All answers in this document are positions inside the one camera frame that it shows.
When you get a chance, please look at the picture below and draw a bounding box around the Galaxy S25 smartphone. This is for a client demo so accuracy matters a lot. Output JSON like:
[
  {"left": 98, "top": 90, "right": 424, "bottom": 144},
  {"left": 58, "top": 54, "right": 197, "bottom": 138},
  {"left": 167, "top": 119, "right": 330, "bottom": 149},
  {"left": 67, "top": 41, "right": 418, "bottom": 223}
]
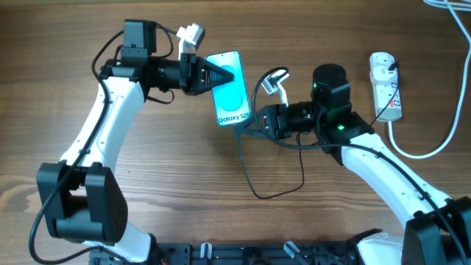
[{"left": 206, "top": 51, "right": 251, "bottom": 127}]

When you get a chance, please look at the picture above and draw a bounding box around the black USB charging cable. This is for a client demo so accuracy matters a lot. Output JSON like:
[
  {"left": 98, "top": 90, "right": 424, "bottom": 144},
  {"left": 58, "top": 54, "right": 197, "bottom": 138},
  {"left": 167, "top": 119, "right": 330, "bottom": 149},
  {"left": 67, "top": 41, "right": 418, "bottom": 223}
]
[{"left": 233, "top": 58, "right": 402, "bottom": 200}]

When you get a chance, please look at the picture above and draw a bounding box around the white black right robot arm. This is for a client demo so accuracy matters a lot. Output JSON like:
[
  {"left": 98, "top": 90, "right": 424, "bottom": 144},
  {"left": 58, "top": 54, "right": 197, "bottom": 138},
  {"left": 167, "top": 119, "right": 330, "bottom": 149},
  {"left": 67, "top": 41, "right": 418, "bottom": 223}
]
[{"left": 246, "top": 64, "right": 470, "bottom": 264}]

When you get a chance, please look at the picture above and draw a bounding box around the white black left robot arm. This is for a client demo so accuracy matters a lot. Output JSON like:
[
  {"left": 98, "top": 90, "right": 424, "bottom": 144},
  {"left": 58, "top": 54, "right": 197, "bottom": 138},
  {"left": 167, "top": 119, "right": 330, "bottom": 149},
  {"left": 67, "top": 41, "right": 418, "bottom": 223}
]
[{"left": 31, "top": 19, "right": 234, "bottom": 264}]

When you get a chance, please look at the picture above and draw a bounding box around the white charger plug adapter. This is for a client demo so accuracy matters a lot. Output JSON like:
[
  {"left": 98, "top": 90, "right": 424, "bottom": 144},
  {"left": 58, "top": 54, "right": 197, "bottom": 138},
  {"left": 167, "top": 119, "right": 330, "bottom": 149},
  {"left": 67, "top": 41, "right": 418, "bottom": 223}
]
[{"left": 370, "top": 65, "right": 397, "bottom": 85}]

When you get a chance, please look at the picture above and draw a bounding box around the white power strip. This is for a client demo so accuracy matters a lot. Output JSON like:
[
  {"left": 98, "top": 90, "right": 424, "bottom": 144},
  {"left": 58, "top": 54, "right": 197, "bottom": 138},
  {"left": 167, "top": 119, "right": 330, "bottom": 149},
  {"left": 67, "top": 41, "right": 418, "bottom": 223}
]
[{"left": 369, "top": 52, "right": 403, "bottom": 122}]

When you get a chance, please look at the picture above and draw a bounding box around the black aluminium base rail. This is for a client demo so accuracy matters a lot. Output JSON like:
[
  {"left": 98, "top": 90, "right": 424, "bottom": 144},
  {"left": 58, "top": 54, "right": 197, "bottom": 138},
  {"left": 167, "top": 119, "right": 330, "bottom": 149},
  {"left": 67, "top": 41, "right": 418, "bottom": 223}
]
[{"left": 88, "top": 241, "right": 417, "bottom": 265}]

